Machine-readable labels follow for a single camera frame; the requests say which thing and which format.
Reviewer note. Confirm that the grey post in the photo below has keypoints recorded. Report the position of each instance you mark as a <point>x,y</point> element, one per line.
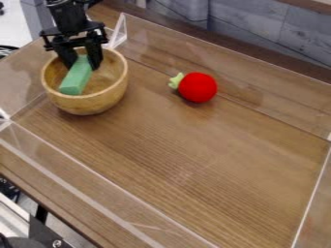
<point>38,16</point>

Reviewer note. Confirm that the green rectangular stick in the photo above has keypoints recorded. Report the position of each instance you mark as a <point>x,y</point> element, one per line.
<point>76,77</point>

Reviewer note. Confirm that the black table leg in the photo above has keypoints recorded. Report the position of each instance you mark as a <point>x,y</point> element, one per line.
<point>42,214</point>

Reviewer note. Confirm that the clear acrylic tray walls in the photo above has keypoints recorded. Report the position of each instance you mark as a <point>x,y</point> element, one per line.
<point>163,173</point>

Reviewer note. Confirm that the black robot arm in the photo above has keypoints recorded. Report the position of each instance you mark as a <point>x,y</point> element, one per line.
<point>68,14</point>

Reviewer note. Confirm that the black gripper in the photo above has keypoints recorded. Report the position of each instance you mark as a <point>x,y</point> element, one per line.
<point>63,42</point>

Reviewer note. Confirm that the black metal bracket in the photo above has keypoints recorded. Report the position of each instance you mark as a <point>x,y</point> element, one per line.
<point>40,233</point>

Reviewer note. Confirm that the brown wooden bowl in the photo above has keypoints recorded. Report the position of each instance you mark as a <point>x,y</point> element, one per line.
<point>103,91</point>

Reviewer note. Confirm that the red plush tomato toy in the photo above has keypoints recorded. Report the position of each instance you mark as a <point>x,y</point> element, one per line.
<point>196,86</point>

